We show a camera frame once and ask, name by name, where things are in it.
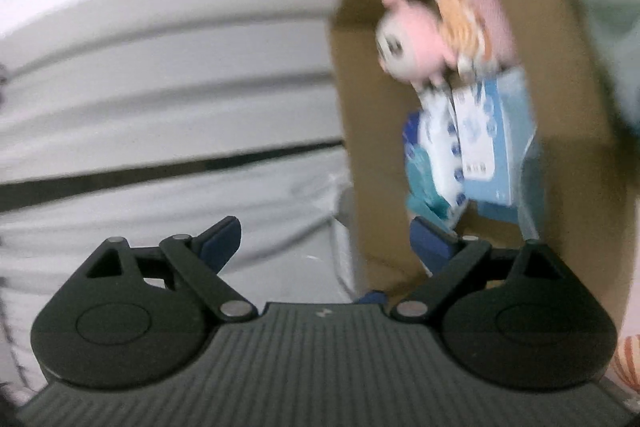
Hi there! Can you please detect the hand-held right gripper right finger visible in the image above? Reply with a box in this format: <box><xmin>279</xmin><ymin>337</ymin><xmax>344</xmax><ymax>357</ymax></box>
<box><xmin>390</xmin><ymin>217</ymin><xmax>566</xmax><ymax>323</ymax></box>

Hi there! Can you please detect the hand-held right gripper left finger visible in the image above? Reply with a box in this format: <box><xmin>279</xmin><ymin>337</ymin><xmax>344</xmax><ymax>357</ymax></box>
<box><xmin>85</xmin><ymin>216</ymin><xmax>261</xmax><ymax>323</ymax></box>

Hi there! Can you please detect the blue wet wipes pack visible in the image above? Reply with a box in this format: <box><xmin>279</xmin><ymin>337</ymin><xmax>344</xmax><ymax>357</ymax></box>
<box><xmin>402</xmin><ymin>109</ymin><xmax>468</xmax><ymax>230</ymax></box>

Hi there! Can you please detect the light blue tissue bundle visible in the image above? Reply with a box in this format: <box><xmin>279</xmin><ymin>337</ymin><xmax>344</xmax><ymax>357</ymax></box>
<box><xmin>472</xmin><ymin>127</ymin><xmax>548</xmax><ymax>240</ymax></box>

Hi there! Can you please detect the light blue labelled box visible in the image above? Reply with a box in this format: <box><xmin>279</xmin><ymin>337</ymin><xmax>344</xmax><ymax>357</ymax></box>
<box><xmin>450</xmin><ymin>74</ymin><xmax>540</xmax><ymax>206</ymax></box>

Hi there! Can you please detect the brown cardboard box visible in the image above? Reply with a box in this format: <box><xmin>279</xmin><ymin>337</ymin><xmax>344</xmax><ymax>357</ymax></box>
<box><xmin>327</xmin><ymin>0</ymin><xmax>640</xmax><ymax>340</ymax></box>

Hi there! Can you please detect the pink plush toy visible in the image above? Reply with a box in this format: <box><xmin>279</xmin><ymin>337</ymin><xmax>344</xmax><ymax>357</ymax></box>
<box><xmin>375</xmin><ymin>0</ymin><xmax>458</xmax><ymax>88</ymax></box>

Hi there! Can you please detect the orange striped braided toy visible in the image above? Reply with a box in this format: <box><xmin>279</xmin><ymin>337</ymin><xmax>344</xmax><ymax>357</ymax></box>
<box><xmin>424</xmin><ymin>0</ymin><xmax>497</xmax><ymax>75</ymax></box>

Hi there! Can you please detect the pink tissue pack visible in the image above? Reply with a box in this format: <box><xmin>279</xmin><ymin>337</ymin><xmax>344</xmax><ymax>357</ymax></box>
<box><xmin>459</xmin><ymin>0</ymin><xmax>520</xmax><ymax>68</ymax></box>

